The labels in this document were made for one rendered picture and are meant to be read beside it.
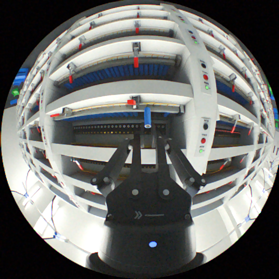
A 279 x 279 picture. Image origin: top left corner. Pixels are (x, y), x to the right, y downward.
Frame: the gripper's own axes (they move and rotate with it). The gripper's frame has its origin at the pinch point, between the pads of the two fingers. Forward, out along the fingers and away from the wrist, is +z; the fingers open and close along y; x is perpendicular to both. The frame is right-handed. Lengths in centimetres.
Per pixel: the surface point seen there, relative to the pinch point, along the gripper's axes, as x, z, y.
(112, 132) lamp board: -8.2, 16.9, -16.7
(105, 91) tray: 10.2, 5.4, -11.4
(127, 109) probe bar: 3.9, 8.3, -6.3
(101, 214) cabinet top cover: -69, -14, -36
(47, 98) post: 16, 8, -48
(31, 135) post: -3, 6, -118
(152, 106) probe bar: 4.7, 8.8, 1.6
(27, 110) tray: 24, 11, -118
